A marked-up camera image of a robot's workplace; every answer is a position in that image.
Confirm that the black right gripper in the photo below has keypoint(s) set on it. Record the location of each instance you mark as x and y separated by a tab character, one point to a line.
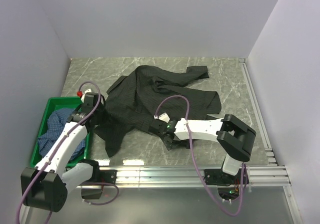
169	145

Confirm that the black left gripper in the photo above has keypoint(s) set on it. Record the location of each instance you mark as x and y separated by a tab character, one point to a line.
102	107

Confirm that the black pinstriped long sleeve shirt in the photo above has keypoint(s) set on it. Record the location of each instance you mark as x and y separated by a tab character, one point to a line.
132	101

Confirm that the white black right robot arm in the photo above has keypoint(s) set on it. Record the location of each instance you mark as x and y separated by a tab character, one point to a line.
235	137

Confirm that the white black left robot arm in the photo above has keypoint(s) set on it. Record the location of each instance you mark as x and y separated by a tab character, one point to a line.
47	185

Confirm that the green plastic tray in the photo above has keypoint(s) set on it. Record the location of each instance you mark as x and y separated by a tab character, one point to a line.
52	105

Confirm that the blue checked shirt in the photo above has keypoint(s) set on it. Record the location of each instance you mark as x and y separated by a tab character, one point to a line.
55	125

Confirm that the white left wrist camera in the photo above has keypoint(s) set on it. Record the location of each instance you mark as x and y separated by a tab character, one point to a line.
82	93

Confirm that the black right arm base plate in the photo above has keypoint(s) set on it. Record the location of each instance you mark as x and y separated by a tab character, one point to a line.
218	177

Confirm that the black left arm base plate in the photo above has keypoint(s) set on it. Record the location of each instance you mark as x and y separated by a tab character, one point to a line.
108	176

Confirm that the aluminium rail frame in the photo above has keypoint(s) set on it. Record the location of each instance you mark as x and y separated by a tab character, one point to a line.
143	163

